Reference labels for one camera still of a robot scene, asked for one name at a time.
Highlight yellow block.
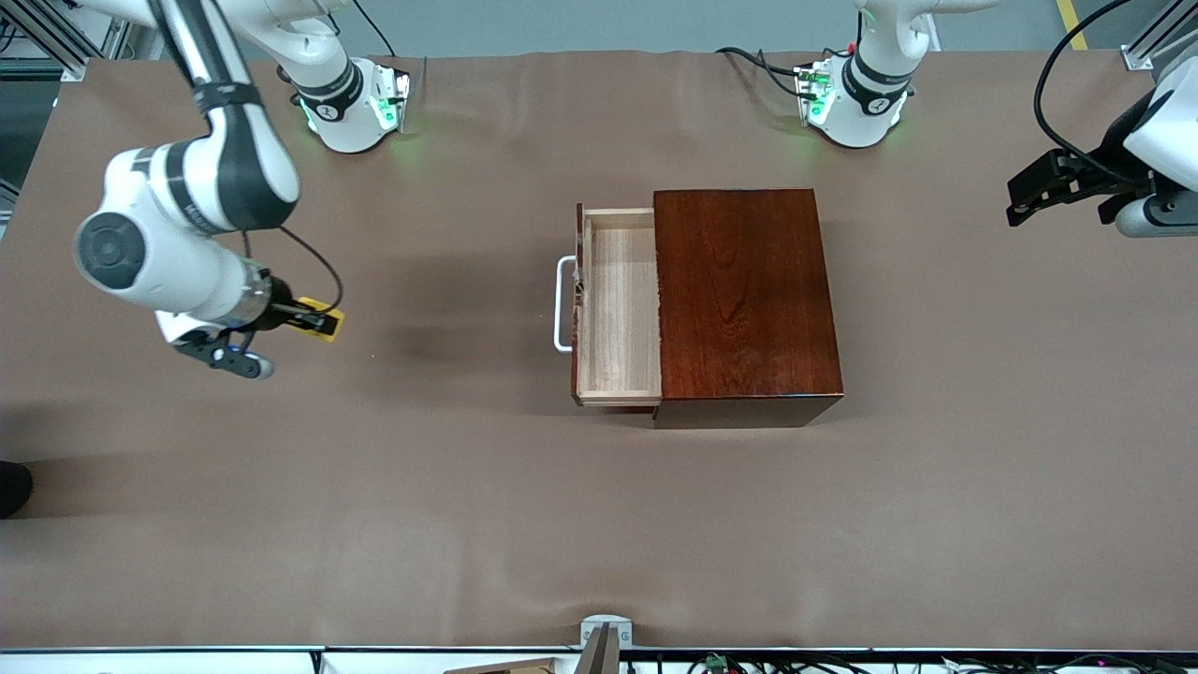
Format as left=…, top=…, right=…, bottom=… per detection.
left=298, top=297, right=345, bottom=344

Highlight wooden drawer with white handle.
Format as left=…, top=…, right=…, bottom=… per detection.
left=554, top=203, right=664, bottom=408

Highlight yellow floor tape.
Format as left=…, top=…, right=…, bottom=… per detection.
left=1056, top=0, right=1091, bottom=52

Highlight brown table cover sheet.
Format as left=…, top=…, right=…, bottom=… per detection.
left=0, top=49, right=1198, bottom=652

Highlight dark red wooden cabinet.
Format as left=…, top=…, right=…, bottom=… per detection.
left=652, top=187, right=845, bottom=430

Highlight black rounded object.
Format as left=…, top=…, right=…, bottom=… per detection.
left=0, top=461, right=35, bottom=519

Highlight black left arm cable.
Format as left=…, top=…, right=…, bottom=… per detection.
left=1032, top=0, right=1141, bottom=183

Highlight aluminium frame profile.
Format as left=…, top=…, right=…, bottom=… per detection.
left=1123, top=0, right=1198, bottom=72

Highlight black right arm base cable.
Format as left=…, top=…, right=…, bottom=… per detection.
left=351, top=0, right=399, bottom=59

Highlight black left arm base cables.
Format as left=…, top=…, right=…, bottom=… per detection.
left=715, top=45, right=825, bottom=99

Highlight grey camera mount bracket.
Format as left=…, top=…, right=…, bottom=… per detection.
left=578, top=613, right=634, bottom=674

